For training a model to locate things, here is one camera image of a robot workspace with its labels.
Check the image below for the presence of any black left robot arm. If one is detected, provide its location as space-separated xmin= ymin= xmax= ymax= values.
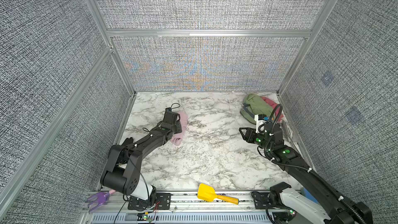
xmin=100 ymin=107 xmax=182 ymax=212

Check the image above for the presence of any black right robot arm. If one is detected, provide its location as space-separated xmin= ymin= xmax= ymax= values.
xmin=239 ymin=123 xmax=373 ymax=224

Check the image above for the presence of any yellow toy shovel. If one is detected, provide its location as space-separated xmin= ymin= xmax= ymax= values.
xmin=197 ymin=183 xmax=239 ymax=205

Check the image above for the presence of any magenta red cloth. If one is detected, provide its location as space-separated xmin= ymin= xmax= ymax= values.
xmin=261 ymin=96 xmax=284 ymax=122

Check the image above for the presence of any olive green cloth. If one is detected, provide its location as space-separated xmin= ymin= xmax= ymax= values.
xmin=240 ymin=93 xmax=273 ymax=124

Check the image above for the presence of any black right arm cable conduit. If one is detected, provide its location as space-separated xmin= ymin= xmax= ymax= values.
xmin=257 ymin=104 xmax=368 ymax=224

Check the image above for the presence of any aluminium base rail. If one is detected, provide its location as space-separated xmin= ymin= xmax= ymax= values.
xmin=81 ymin=189 xmax=346 ymax=224

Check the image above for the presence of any blue plastic toy piece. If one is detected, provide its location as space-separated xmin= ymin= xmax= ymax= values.
xmin=301 ymin=188 xmax=317 ymax=202

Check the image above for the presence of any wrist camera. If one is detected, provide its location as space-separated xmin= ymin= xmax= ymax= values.
xmin=254 ymin=114 xmax=268 ymax=133
xmin=163 ymin=107 xmax=179 ymax=125

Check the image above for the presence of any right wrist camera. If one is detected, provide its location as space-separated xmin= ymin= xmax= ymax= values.
xmin=254 ymin=114 xmax=268 ymax=133

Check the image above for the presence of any light pink ribbed cloth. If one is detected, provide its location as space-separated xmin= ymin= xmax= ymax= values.
xmin=170 ymin=111 xmax=188 ymax=147

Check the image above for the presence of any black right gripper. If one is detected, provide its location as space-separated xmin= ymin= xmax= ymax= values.
xmin=238 ymin=126 xmax=273 ymax=153

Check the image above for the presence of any purple toy rake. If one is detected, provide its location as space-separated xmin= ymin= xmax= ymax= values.
xmin=87 ymin=190 xmax=116 ymax=214

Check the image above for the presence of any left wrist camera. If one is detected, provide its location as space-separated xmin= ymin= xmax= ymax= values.
xmin=163 ymin=107 xmax=179 ymax=125

